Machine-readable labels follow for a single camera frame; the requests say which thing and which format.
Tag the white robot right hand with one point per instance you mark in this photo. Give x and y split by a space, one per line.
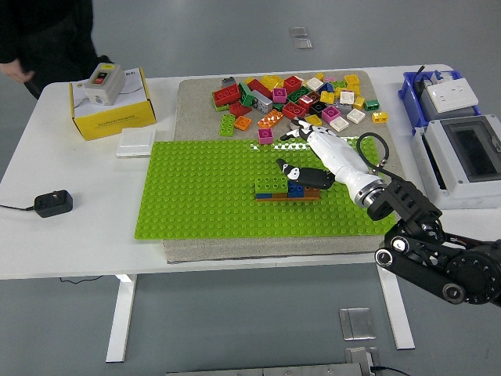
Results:
332 156

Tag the white socket panel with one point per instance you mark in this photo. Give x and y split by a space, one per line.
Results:
453 95

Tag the black power adapter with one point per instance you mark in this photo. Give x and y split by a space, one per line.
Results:
53 203

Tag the dark grey small brick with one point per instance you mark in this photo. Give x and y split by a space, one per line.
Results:
228 81

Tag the orange square brick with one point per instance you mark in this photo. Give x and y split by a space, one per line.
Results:
242 123

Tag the blue plastic bin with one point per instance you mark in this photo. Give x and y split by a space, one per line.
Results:
411 102

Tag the black rod in bin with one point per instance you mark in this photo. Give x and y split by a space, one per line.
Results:
420 70

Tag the long red brick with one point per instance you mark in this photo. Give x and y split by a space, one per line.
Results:
258 87

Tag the large metal floor plate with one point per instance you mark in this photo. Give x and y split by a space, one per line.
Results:
357 323

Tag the green small brick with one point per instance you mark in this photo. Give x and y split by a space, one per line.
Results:
278 106
371 104

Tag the black brick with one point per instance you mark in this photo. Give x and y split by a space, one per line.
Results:
318 107

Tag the yellow cardboard box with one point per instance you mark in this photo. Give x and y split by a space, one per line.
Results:
113 125

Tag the yellow square brick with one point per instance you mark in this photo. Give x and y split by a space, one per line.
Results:
327 96
314 120
359 102

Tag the lime green studded baseplate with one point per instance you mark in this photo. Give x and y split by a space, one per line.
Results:
203 188

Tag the long grey brick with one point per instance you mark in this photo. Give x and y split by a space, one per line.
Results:
261 101

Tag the orange flat plate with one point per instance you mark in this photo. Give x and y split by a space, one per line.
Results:
287 198

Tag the white table leg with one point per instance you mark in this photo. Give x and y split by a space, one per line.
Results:
121 313
397 317

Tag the grey plastic enclosure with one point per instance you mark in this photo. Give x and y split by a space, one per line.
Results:
430 107

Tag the grey enclosure with window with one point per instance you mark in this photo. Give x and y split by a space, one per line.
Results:
442 133

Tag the large red brick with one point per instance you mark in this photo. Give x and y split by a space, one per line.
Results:
226 94

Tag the metal bracket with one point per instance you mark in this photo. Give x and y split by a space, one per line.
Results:
360 358

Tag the pink square brick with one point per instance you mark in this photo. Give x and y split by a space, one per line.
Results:
331 114
265 136
279 95

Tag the brown square brick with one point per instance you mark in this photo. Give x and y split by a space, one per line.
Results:
280 195
312 192

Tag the small metal floor plate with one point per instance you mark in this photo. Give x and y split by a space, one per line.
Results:
297 32
302 43

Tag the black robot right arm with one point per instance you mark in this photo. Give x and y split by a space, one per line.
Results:
411 207

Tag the blue square brick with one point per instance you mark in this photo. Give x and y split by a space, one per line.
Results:
296 189
264 195

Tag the grey push-button switch box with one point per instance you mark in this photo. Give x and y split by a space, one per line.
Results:
105 92

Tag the dark brown brick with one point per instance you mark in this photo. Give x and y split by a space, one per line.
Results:
313 96

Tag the person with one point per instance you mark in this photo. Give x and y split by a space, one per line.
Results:
51 35

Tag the dark green long brick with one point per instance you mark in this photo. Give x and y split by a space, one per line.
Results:
299 94

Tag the lime green long brick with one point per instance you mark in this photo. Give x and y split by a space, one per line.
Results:
271 184

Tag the white square brick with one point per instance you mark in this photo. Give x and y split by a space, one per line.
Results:
347 97
355 116
339 124
314 84

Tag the white wall switch plate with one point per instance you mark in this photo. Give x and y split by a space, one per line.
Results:
135 143

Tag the person's left hand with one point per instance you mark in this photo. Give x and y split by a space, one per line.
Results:
15 70

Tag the person's left forearm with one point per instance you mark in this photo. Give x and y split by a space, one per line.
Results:
11 31

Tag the orange long brick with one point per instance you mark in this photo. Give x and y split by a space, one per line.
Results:
271 118

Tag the metal bar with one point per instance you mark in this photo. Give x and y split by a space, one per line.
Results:
266 371

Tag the grey-brown mat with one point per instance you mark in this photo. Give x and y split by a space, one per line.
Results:
195 105

